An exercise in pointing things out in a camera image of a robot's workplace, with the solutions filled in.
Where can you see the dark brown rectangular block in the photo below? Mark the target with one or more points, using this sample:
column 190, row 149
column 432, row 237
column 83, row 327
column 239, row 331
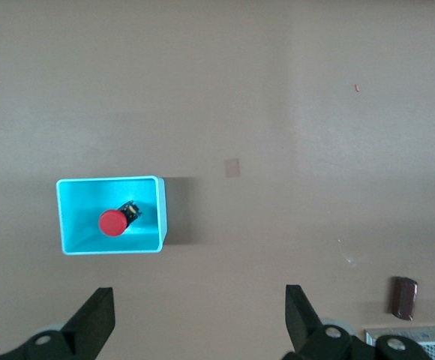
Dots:
column 403, row 298

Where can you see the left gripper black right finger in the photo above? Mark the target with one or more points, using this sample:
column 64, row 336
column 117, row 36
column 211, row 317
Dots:
column 303, row 330

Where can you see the red push button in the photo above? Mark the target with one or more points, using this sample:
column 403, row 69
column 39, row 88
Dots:
column 111, row 223

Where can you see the cyan plastic box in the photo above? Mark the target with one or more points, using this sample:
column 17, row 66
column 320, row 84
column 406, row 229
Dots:
column 78, row 240

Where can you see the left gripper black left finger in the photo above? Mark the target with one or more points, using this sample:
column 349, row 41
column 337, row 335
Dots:
column 86, row 330

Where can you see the square brown tape patch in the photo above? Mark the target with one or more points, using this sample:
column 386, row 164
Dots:
column 232, row 168

